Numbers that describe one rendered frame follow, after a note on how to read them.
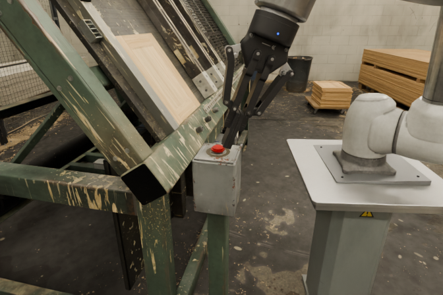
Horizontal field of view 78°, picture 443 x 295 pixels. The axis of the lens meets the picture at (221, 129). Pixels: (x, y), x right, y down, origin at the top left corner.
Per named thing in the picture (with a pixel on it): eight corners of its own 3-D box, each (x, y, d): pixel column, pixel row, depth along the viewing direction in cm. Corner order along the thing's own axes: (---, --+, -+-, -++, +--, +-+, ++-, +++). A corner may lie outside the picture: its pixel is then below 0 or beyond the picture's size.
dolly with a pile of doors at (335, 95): (349, 116, 398) (354, 88, 384) (312, 115, 401) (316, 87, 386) (335, 104, 455) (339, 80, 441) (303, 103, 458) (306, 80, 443)
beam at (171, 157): (143, 207, 83) (169, 194, 79) (118, 177, 81) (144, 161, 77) (244, 76, 284) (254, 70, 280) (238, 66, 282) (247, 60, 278)
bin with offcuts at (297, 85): (312, 93, 524) (316, 58, 500) (285, 93, 527) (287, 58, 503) (305, 87, 572) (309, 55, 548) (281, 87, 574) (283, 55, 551)
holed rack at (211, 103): (206, 114, 128) (207, 113, 128) (202, 108, 128) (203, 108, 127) (250, 64, 278) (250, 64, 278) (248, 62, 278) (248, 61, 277)
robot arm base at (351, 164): (373, 149, 118) (375, 137, 116) (397, 175, 98) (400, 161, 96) (329, 148, 121) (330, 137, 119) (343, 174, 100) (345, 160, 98)
